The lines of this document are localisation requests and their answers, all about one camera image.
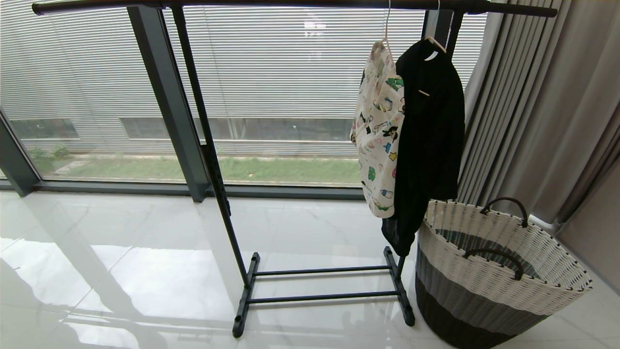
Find beige curtain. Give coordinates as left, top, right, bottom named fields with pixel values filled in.
left=458, top=0, right=620, bottom=226

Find window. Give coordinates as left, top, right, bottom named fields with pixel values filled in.
left=0, top=0, right=487, bottom=202

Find white laundry basket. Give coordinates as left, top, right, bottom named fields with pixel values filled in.
left=415, top=197, right=593, bottom=349

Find pink clothes hanger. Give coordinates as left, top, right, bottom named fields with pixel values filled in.
left=418, top=0, right=448, bottom=97
left=383, top=0, right=392, bottom=49

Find black garment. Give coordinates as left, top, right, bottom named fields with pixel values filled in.
left=381, top=39, right=465, bottom=257

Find black clothes rack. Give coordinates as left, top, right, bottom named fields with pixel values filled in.
left=31, top=0, right=558, bottom=338

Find cream printed shorts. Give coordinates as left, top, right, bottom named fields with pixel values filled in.
left=350, top=41, right=405, bottom=219

